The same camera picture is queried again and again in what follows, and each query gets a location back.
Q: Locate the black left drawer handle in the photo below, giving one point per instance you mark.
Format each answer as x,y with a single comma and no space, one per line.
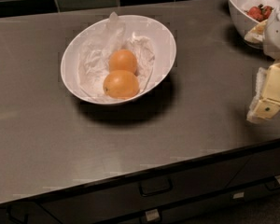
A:
15,217

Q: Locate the white oval bowl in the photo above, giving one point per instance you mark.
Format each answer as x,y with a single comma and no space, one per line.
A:
163,43

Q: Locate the dark drawer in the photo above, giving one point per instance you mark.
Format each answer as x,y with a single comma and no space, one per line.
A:
174,212
106,204

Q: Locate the lower dark drawer front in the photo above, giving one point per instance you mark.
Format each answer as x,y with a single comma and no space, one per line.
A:
174,212

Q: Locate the orange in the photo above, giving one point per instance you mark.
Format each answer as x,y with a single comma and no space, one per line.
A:
123,59
121,84

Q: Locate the red strawberries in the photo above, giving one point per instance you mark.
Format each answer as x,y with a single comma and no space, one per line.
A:
260,13

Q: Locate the white bowl with strawberries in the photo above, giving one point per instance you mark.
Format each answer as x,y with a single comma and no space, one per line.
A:
239,13

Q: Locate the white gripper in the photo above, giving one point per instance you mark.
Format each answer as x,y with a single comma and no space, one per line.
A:
278,34

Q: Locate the white crumpled paper liner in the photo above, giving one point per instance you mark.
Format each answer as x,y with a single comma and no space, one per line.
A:
116,33

